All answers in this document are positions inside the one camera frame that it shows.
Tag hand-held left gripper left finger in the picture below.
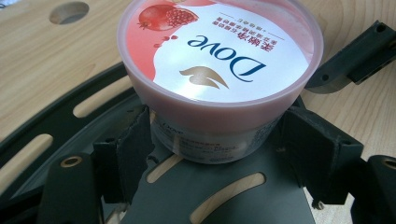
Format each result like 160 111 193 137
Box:
92 105 156 204

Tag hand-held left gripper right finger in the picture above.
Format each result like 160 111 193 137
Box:
279 105 364 211

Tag dark grey slotted tray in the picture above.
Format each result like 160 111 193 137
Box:
0 61 317 224

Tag pink jar with white label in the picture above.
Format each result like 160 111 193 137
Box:
116 0 325 165

